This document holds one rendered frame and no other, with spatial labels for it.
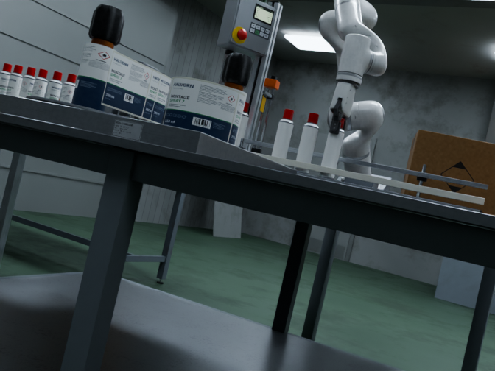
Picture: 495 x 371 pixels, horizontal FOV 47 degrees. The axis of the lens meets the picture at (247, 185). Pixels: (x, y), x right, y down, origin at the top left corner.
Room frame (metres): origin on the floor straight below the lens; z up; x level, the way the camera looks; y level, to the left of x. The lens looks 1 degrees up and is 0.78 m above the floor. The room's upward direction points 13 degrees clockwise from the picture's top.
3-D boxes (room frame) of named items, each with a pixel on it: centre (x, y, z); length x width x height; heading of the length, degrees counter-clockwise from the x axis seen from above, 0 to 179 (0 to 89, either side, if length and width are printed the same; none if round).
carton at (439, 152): (2.04, -0.70, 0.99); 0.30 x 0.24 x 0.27; 78
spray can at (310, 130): (1.92, -0.16, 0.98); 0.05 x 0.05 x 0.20
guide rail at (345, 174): (1.87, -0.18, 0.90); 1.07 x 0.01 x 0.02; 67
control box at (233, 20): (2.13, 0.13, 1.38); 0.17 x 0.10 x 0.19; 122
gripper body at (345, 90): (1.88, -0.25, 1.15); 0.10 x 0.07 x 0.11; 157
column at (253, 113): (2.16, 0.05, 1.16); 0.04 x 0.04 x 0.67; 67
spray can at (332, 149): (1.88, -0.25, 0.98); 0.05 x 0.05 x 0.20
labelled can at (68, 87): (2.32, 0.79, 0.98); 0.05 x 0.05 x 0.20
